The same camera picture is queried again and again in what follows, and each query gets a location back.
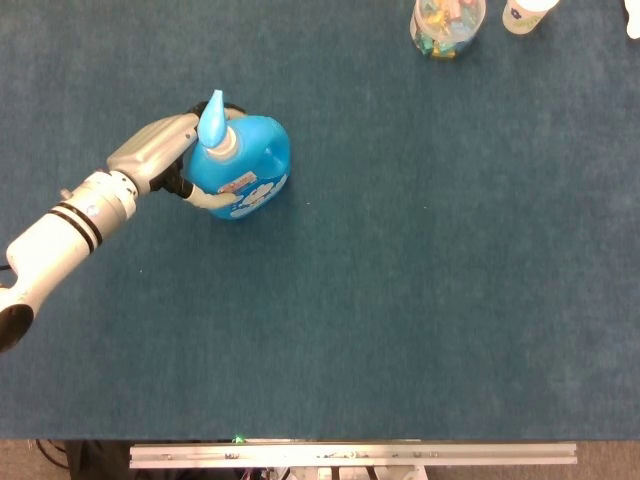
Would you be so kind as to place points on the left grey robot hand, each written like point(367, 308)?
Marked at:
point(150, 145)

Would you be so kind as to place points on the blue detergent pump bottle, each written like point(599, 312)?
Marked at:
point(260, 145)

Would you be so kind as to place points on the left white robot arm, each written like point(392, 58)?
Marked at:
point(55, 240)

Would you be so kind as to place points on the blue table cloth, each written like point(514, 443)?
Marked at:
point(400, 250)

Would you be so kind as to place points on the clear jar of binder clips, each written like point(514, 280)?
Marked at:
point(445, 30)

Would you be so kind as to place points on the white flower print paper cup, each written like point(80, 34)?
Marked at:
point(525, 17)

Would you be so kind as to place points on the white plastic package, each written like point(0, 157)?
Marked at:
point(634, 20)

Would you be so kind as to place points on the aluminium profile rail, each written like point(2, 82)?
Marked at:
point(350, 455)

